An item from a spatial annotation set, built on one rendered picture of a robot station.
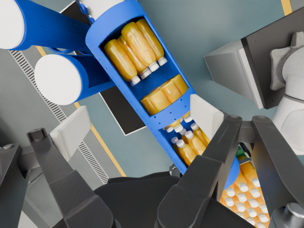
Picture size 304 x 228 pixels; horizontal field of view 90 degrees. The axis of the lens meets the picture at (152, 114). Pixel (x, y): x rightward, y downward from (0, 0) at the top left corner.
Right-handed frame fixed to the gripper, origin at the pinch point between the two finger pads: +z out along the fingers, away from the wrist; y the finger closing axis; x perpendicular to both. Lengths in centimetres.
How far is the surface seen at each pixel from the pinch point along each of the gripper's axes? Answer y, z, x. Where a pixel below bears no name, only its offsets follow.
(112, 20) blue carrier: -7.2, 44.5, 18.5
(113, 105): -37, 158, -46
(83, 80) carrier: -32, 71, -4
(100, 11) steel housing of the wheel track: -17, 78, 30
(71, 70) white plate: -36, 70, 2
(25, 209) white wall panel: -236, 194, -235
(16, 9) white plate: -57, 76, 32
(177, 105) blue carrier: 13.2, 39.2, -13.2
